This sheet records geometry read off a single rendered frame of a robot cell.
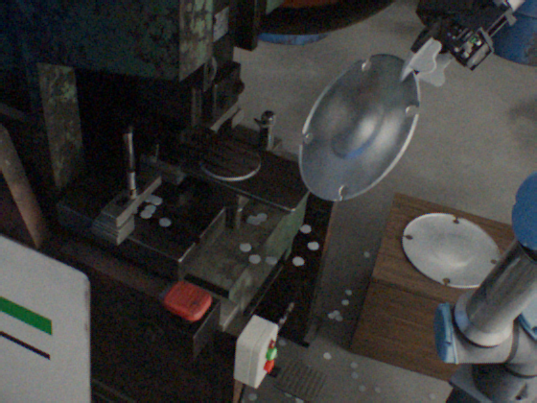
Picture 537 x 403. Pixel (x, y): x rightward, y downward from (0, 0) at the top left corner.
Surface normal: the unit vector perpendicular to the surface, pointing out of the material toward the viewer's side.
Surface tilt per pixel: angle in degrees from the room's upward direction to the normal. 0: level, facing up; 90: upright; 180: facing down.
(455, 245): 0
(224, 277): 0
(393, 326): 90
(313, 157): 56
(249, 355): 90
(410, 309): 90
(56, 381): 78
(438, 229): 0
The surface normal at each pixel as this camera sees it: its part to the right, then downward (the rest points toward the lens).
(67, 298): -0.34, 0.41
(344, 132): -0.75, -0.36
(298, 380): 0.10, -0.76
